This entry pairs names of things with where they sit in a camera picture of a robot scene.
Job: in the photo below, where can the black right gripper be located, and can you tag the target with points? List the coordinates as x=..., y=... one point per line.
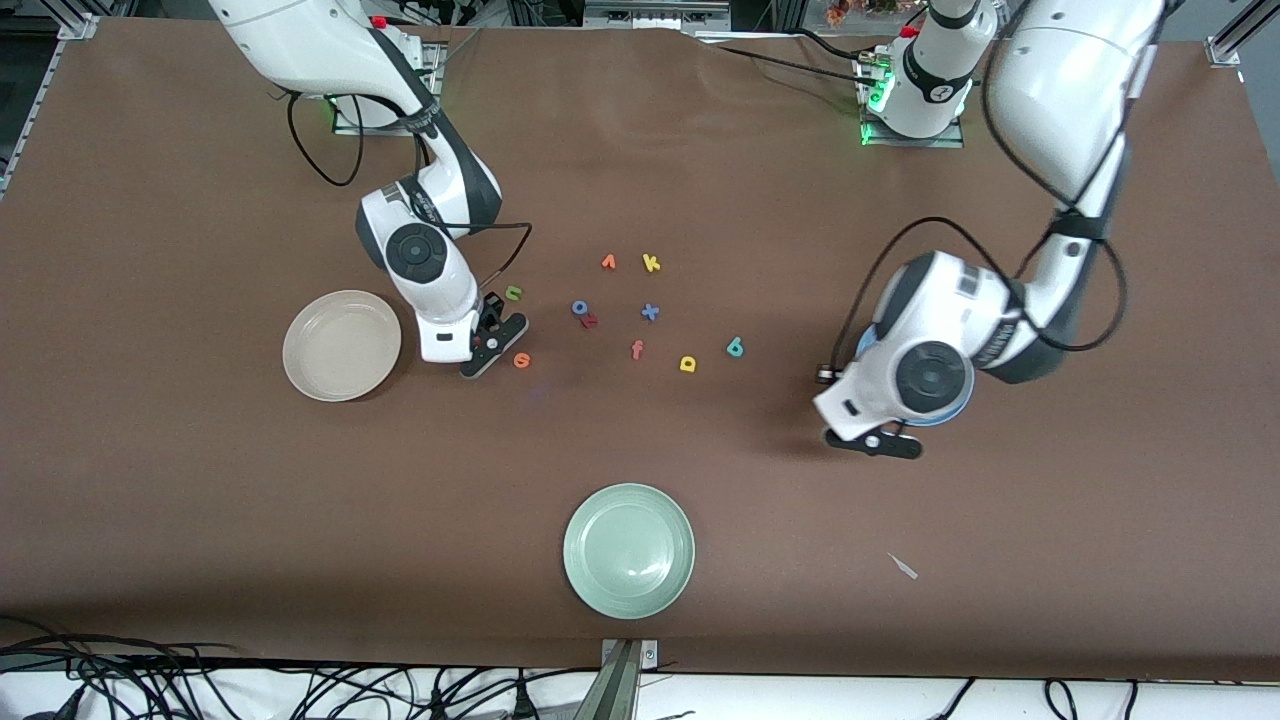
x=491, y=312

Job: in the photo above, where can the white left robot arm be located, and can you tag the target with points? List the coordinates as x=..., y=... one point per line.
x=930, y=375

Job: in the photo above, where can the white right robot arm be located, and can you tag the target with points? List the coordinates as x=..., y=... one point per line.
x=420, y=250

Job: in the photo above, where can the beige brown round plate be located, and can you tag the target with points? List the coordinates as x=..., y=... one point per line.
x=342, y=346

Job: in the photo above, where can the pale green round plate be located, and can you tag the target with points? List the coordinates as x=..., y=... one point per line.
x=629, y=551

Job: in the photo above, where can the brown table cover sheet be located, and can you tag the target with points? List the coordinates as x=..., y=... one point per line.
x=200, y=500

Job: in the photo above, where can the grey metal bar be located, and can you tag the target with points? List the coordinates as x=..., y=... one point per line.
x=612, y=690

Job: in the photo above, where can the orange brown background object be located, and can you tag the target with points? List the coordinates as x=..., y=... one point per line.
x=837, y=10

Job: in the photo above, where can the blue round plate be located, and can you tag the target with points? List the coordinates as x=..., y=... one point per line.
x=962, y=402

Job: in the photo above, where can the small white paper scrap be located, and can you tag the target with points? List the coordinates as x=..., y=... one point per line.
x=903, y=566

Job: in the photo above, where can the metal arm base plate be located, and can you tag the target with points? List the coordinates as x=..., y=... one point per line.
x=350, y=130
x=950, y=142

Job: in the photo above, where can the grey metal background frame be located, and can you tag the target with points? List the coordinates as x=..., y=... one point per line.
x=655, y=12

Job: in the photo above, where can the grey metal table bracket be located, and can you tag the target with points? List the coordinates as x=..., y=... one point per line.
x=645, y=652

